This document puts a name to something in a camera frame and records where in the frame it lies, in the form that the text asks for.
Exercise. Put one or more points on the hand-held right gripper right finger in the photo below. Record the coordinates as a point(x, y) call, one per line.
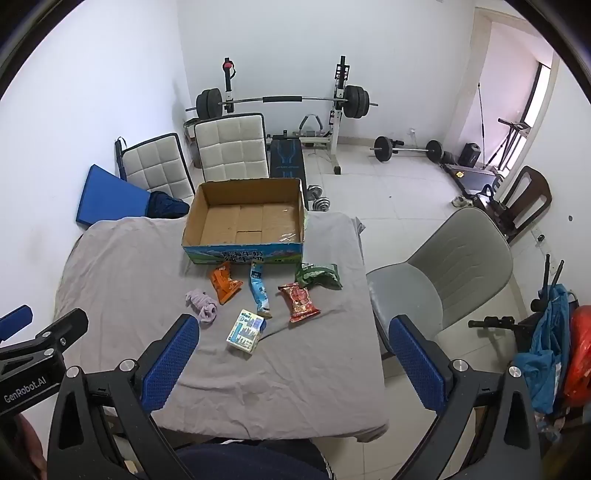
point(415, 364)

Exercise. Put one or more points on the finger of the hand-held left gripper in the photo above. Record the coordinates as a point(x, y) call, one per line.
point(64, 325)
point(16, 318)

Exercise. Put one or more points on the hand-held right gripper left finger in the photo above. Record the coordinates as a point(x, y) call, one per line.
point(171, 364)

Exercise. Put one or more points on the white blue tissue pack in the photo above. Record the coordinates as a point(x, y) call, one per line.
point(244, 331)

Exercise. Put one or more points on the orange snack packet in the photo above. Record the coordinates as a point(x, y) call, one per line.
point(225, 286)

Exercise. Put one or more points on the blue snack packet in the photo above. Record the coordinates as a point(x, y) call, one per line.
point(259, 293)

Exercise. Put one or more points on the green snack packet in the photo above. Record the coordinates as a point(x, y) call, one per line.
point(321, 276)

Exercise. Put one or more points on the red snack packet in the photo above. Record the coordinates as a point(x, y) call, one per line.
point(299, 302)

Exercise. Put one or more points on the cardboard box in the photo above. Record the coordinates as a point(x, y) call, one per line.
point(244, 221)

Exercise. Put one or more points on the person's left forearm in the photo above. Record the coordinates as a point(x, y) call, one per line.
point(30, 452)

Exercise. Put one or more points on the grey plastic chair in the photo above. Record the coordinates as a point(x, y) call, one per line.
point(461, 267)

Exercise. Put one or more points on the grey table cloth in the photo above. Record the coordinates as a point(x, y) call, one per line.
point(277, 392)

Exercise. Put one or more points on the person's dark blue clothing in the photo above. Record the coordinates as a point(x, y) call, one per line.
point(249, 461)

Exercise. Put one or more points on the blue foam mat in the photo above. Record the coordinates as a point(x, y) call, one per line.
point(111, 198)

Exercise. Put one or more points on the blue clothes pile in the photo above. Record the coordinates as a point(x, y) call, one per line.
point(549, 341)

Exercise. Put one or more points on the dark blue cloth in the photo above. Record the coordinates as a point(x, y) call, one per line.
point(166, 205)

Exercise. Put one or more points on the red bag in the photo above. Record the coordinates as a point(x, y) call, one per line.
point(579, 350)

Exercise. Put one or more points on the black blue rod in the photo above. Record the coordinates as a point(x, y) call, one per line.
point(121, 157)

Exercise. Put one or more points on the white padded chair left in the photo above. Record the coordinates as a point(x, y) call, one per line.
point(157, 166)

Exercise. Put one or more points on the chrome dumbbell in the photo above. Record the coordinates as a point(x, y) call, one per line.
point(315, 191)
point(322, 204)

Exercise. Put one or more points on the black treadmill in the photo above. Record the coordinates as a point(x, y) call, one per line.
point(471, 180)

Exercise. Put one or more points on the dark wooden chair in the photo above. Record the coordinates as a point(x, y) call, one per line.
point(531, 189)

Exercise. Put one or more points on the black speaker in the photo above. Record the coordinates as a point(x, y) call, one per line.
point(469, 155)

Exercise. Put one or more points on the short barbell with black plates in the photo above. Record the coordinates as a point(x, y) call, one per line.
point(383, 148)

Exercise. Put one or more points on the large white quilted cushion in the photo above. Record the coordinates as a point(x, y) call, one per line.
point(231, 147)

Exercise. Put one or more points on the black blue weight bench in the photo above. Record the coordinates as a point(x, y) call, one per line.
point(286, 159)

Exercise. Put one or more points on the thin black rod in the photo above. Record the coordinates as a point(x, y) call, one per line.
point(481, 120)

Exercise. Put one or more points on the white barbell rack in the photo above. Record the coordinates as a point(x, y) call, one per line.
point(340, 120)

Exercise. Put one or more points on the long barbell with black plates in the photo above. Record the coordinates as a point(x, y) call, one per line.
point(281, 98)

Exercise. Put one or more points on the window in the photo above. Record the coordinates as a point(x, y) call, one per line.
point(538, 92)

